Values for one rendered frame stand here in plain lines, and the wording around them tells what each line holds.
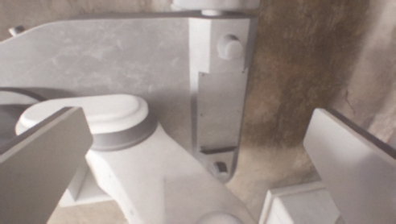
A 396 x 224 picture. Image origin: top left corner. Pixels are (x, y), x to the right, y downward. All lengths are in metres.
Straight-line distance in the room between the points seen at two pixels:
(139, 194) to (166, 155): 0.08
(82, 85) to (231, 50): 0.33
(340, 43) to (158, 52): 0.65
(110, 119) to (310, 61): 0.70
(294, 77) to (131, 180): 0.68
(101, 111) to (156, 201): 0.18
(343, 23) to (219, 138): 0.57
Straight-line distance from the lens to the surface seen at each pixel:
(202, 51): 0.43
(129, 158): 0.33
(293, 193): 1.27
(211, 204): 0.23
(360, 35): 0.93
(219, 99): 0.50
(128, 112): 0.35
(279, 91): 0.81
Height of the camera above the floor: 0.61
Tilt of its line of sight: 57 degrees down
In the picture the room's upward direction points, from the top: 160 degrees clockwise
